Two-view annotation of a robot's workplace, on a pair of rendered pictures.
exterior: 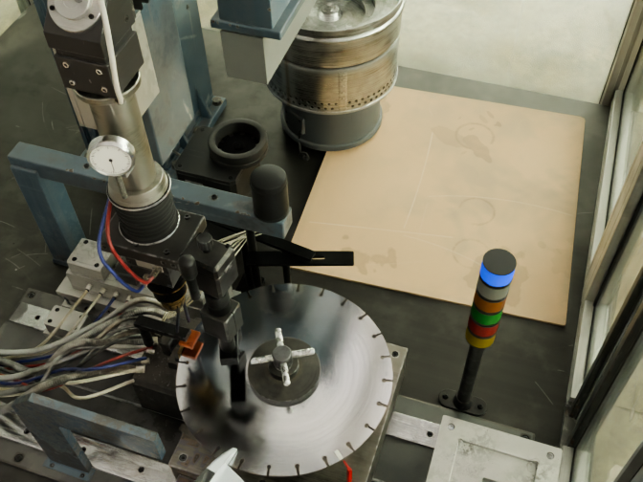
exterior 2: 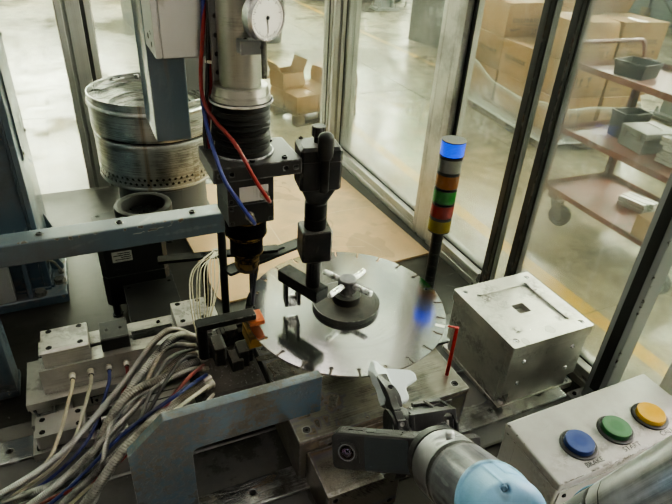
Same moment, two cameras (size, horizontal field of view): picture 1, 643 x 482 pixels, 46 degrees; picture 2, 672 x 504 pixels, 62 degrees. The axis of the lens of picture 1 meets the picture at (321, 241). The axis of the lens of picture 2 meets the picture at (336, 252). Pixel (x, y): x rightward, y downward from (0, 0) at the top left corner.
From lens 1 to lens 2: 0.77 m
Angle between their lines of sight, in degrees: 38
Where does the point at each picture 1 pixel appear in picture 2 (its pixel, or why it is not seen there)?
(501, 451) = (504, 288)
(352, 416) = (420, 303)
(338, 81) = (192, 152)
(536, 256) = (377, 230)
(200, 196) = (179, 215)
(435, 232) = not seen: hidden behind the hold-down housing
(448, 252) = not seen: hidden behind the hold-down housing
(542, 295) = (401, 245)
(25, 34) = not seen: outside the picture
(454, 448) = (480, 300)
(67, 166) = (16, 241)
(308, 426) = (401, 322)
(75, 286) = (49, 389)
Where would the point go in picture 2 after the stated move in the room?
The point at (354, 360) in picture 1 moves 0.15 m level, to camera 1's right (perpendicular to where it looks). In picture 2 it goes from (382, 277) to (432, 249)
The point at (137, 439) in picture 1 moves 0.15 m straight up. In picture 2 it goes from (302, 387) to (305, 293)
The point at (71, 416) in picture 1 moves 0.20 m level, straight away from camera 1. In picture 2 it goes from (223, 407) to (69, 380)
